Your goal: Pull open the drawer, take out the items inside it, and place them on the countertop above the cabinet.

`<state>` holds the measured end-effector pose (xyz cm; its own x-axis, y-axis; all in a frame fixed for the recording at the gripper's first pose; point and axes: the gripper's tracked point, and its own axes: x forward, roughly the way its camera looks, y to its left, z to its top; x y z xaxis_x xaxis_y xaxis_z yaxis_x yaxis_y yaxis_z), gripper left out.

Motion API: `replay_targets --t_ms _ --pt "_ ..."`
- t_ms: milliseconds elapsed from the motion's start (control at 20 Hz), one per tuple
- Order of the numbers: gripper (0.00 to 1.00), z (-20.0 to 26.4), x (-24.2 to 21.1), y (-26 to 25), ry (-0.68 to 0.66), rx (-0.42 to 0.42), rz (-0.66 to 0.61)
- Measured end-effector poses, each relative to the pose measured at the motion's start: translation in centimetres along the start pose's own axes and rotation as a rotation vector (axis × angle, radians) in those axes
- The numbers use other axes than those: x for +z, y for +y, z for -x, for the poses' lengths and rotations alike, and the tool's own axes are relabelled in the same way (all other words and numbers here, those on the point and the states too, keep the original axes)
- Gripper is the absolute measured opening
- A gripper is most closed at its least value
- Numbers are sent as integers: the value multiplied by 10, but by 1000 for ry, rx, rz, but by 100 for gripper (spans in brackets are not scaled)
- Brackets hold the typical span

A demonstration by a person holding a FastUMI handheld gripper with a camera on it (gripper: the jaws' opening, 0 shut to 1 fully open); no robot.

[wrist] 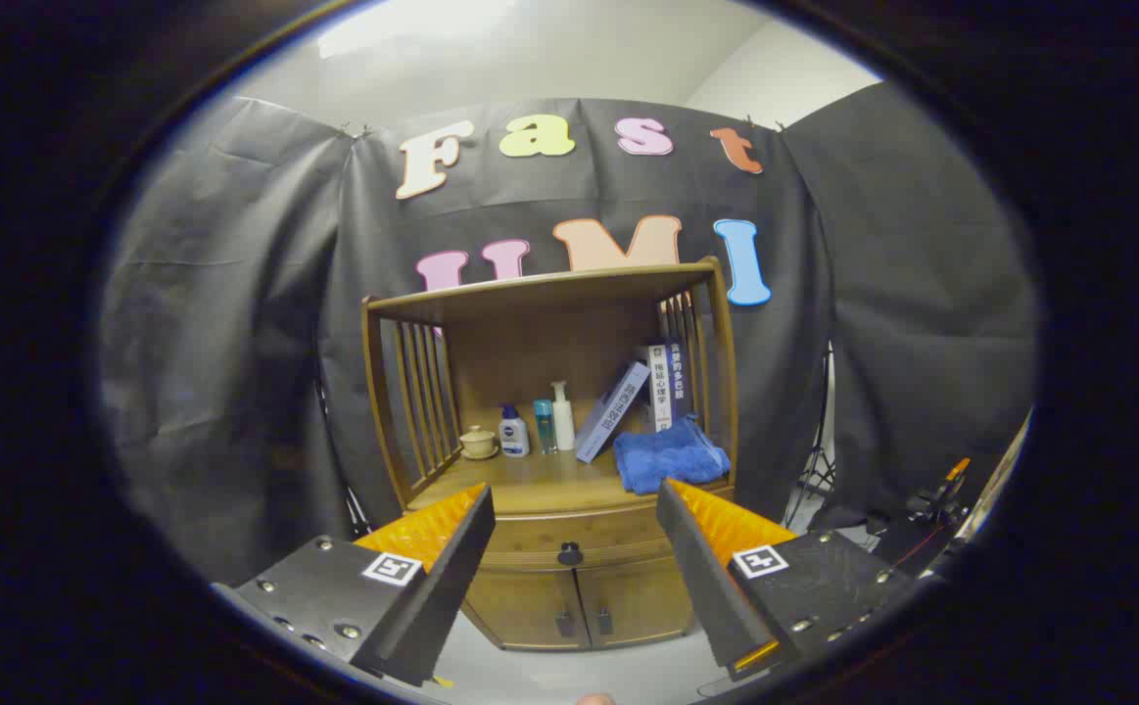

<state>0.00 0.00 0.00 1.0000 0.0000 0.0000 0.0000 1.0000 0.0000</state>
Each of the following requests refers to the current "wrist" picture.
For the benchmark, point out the blue folded towel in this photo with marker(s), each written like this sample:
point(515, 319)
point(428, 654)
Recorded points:
point(672, 455)

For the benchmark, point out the black backdrop cloth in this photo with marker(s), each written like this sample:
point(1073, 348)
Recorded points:
point(236, 343)

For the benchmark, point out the lavender book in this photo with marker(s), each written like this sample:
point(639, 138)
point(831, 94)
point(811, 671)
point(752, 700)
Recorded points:
point(611, 411)

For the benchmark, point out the beige lidded teacup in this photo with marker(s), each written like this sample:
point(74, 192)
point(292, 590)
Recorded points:
point(478, 444)

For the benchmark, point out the teal transparent bottle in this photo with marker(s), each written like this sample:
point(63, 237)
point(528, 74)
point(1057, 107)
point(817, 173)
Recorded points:
point(545, 426)

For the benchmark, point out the black device orange tip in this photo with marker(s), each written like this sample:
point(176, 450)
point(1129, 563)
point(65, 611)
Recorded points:
point(936, 504)

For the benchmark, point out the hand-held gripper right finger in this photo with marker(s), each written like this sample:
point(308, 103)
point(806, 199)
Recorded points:
point(701, 578)

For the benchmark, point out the white spine book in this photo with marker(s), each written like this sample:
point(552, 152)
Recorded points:
point(660, 392)

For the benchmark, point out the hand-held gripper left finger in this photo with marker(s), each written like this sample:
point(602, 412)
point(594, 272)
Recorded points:
point(442, 587)

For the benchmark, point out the dark blue book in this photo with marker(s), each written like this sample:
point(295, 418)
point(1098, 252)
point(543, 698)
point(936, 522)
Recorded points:
point(678, 377)

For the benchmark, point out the wooden cabinet door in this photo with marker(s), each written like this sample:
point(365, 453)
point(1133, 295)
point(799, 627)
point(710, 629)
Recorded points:
point(520, 607)
point(642, 597)

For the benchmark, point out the white pump bottle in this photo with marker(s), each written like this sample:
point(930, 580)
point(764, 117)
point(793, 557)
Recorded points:
point(563, 426)

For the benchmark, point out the wooden cabinet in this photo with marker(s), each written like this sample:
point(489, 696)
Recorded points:
point(549, 352)

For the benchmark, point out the wooden drawer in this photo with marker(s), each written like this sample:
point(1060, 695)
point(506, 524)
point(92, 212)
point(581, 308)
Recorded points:
point(540, 539)

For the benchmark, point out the wooden countertop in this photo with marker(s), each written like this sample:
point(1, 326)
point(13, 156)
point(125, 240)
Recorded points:
point(530, 480)

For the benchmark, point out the white lotion bottle blue cap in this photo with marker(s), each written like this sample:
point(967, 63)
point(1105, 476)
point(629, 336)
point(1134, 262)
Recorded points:
point(514, 436)

